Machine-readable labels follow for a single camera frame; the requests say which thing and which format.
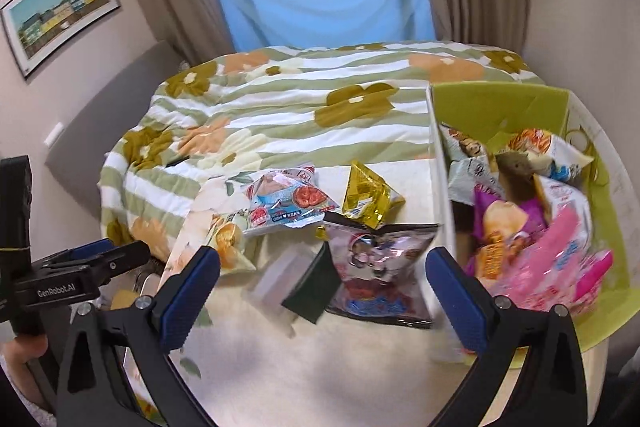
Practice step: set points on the dark pink cartoon snack packet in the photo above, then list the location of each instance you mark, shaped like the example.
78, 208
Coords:
380, 267

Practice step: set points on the floral striped blanket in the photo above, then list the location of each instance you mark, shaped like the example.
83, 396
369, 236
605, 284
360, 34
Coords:
275, 117

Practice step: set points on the gold snack packet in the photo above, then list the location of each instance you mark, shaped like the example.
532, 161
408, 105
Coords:
367, 194

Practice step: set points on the grey white rice cracker packet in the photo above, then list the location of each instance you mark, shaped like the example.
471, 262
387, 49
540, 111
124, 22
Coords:
470, 179

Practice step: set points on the person's left hand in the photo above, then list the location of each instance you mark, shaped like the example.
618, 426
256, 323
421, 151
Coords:
25, 352

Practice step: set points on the white wall switch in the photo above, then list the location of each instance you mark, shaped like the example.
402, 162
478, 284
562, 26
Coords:
54, 134

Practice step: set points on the blue white snack packet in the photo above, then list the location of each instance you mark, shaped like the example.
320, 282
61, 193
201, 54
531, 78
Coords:
285, 202

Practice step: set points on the grey headboard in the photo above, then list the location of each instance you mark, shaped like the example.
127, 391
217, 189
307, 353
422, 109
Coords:
100, 122

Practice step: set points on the yellow orange snack packet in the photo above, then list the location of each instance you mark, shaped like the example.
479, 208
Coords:
231, 239

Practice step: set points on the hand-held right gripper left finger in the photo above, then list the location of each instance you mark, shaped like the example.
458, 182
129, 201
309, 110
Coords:
187, 302

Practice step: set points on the purple chips packet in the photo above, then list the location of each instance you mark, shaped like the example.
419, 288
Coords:
500, 227

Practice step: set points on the green cardboard box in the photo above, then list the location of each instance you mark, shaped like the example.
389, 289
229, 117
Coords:
500, 107

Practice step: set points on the framed wall picture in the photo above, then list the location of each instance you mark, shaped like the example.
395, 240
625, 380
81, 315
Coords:
60, 17

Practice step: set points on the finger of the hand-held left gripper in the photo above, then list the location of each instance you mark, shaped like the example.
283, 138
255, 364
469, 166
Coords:
92, 248
125, 259

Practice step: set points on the pale pink candy packet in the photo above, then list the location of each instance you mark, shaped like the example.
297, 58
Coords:
560, 197

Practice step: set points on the orange white snack packet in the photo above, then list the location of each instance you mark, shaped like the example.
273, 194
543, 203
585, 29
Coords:
545, 149

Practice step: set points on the small white box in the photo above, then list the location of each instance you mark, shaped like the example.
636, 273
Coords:
277, 289

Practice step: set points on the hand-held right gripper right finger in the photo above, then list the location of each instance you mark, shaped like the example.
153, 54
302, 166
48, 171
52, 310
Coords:
455, 302

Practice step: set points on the white potato chips packet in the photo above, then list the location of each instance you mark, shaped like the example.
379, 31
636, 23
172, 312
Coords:
467, 147

